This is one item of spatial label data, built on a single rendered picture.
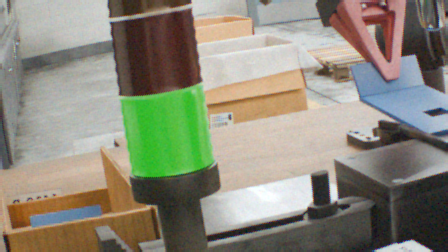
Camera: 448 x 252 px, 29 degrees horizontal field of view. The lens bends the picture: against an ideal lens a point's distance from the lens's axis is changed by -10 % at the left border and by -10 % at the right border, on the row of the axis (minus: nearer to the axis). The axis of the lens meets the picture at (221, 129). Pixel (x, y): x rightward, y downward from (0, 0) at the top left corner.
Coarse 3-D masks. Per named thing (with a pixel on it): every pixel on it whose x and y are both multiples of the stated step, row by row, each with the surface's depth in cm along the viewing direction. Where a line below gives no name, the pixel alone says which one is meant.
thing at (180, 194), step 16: (160, 176) 41; (176, 176) 40; (192, 176) 40; (208, 176) 41; (144, 192) 41; (160, 192) 40; (176, 192) 40; (192, 192) 41; (208, 192) 41; (160, 208) 42; (176, 208) 42; (192, 208) 42; (160, 224) 42; (176, 224) 42; (192, 224) 42; (176, 240) 42; (192, 240) 42
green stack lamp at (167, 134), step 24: (120, 96) 42; (144, 96) 41; (168, 96) 40; (192, 96) 40; (144, 120) 40; (168, 120) 40; (192, 120) 40; (144, 144) 40; (168, 144) 40; (192, 144) 40; (144, 168) 41; (168, 168) 40; (192, 168) 41
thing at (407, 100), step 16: (368, 64) 81; (400, 64) 81; (416, 64) 82; (368, 80) 80; (384, 80) 80; (400, 80) 81; (416, 80) 81; (368, 96) 80; (384, 96) 79; (400, 96) 78; (416, 96) 78; (432, 96) 77; (384, 112) 75; (400, 112) 74; (416, 112) 73; (432, 112) 73; (416, 128) 69; (432, 128) 68
